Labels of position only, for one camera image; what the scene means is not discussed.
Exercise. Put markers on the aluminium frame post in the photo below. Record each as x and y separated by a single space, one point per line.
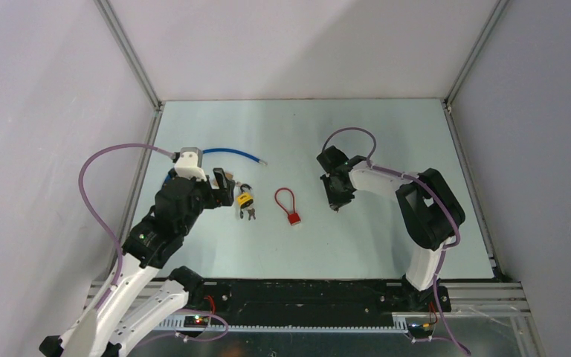
448 104
109 15

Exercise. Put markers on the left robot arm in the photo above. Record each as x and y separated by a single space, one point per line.
108 326

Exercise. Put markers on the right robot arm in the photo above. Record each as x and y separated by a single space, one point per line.
430 211

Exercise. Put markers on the yellow black padlock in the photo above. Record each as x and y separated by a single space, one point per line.
245 199

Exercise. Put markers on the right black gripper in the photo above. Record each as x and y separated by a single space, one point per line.
334 201

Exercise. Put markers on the silver key pair front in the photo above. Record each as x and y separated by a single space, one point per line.
248 212

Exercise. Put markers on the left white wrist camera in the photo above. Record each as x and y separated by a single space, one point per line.
188 162

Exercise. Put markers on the brass padlock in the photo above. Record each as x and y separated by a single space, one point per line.
214 181

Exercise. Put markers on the right aluminium frame post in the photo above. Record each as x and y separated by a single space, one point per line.
448 104

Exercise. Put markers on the red cable padlock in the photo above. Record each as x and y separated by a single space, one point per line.
290 210

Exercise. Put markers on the left aluminium frame post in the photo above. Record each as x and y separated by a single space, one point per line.
109 15

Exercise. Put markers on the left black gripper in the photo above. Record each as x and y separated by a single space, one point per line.
226 187

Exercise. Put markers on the blue cable lock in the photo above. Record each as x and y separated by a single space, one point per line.
235 152

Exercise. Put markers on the white cable duct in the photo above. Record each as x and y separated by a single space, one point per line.
180 323

